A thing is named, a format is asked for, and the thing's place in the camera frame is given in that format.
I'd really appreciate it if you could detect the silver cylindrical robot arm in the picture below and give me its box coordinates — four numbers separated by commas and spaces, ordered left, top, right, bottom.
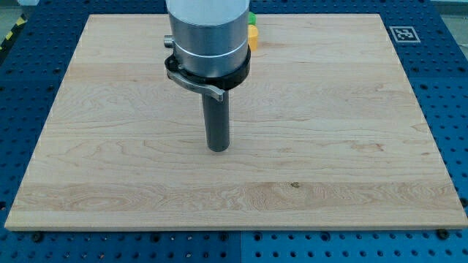
165, 0, 250, 77

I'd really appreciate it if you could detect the yellow hexagon block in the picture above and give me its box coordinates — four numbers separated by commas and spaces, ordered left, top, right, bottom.
248, 24, 259, 51

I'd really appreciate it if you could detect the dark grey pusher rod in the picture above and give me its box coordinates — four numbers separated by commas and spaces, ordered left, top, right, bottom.
202, 91, 230, 152

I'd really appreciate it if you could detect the black clamp with metal lever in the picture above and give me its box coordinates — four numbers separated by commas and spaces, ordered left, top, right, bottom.
165, 47, 251, 102

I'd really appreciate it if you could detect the light wooden board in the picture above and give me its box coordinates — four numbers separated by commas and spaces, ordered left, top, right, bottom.
5, 15, 467, 232

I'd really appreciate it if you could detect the green block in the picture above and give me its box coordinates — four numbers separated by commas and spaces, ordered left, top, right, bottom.
248, 12, 257, 26

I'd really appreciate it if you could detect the white fiducial marker tag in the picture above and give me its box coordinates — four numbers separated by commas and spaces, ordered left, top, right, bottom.
389, 26, 420, 43

